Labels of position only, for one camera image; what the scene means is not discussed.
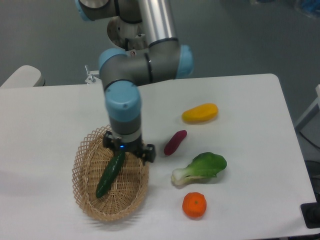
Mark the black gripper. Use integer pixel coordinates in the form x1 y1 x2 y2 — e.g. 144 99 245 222
102 130 156 165

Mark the green cucumber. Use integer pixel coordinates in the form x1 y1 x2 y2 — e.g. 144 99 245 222
95 151 126 199

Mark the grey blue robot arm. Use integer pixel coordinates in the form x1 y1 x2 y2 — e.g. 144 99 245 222
75 0 194 162

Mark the woven wicker basket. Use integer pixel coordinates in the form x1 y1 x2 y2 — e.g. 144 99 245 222
72 125 149 222

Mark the purple sweet potato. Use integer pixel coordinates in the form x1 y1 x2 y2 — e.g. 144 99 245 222
163 130 188 156

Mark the green bok choy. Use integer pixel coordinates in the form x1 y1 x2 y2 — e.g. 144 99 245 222
170 152 228 186

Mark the yellow mango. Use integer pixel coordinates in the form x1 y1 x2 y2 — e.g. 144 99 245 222
181 103 219 123

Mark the orange tangerine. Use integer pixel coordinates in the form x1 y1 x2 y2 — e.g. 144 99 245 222
182 192 207 219

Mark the white chair armrest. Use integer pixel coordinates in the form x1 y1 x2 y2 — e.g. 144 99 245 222
0 65 46 89

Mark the black device at table edge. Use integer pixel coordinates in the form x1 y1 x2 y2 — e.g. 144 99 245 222
300 202 320 229

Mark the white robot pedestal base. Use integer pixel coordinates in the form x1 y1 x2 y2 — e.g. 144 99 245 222
106 16 148 56

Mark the white furniture frame right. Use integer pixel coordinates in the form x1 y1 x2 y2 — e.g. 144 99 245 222
294 84 320 133

